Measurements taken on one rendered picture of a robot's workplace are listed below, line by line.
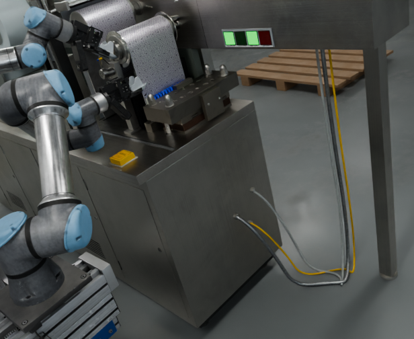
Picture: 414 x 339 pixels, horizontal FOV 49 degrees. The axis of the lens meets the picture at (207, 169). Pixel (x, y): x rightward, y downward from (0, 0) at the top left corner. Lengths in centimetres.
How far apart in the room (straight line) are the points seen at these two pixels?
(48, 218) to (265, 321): 124
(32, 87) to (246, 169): 100
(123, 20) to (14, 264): 122
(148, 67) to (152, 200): 56
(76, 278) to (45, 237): 19
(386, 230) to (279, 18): 101
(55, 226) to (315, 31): 103
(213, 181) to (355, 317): 85
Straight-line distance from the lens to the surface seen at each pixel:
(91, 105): 173
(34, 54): 158
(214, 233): 195
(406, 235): 255
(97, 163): 182
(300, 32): 167
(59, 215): 124
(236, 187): 198
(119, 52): 186
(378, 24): 156
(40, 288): 135
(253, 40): 179
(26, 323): 133
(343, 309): 218
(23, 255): 130
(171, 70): 198
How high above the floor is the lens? 160
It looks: 28 degrees down
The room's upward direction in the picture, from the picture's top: 15 degrees counter-clockwise
